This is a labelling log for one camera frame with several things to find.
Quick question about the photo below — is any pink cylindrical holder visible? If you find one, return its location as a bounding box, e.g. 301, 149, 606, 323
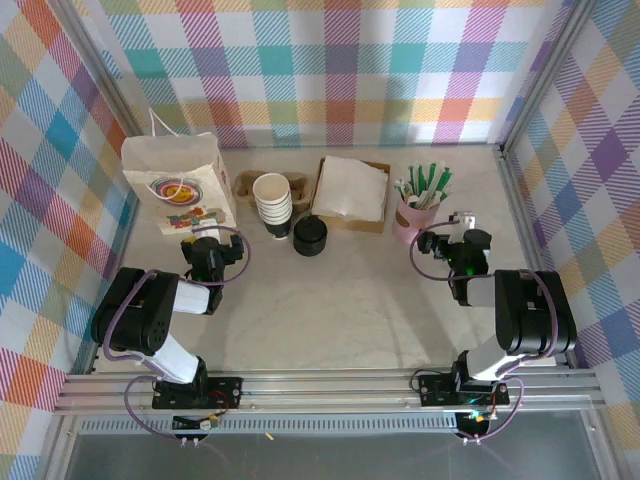
392, 192, 441, 245

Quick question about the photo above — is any brown pulp cup carrier stack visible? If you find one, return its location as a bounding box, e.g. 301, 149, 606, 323
233, 169, 312, 212

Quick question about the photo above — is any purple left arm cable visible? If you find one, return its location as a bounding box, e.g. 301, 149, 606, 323
102, 226, 252, 442

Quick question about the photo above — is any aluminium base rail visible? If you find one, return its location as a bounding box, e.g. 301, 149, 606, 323
52, 369, 606, 416

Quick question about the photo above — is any brown cardboard napkin box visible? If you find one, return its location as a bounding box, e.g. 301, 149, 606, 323
309, 155, 392, 234

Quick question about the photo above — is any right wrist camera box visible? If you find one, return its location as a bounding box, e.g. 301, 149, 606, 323
448, 211, 477, 245

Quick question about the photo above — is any aluminium frame post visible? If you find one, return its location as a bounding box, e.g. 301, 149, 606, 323
58, 0, 151, 151
497, 0, 599, 159

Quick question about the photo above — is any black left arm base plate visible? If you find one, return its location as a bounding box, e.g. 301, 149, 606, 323
151, 375, 245, 411

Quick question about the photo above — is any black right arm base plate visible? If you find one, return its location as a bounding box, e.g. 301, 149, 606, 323
417, 373, 511, 407

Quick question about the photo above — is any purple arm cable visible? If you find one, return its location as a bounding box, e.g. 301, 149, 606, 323
409, 224, 560, 444
102, 226, 252, 442

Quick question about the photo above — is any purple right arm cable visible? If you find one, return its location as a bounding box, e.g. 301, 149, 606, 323
409, 224, 560, 444

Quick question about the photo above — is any stack of paper cups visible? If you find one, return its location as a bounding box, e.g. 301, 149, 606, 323
252, 172, 294, 241

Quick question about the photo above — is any grey slotted cable duct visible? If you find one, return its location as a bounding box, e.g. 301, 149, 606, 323
79, 418, 461, 434

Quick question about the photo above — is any white printed paper bag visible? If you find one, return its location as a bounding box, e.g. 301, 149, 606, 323
121, 107, 239, 237

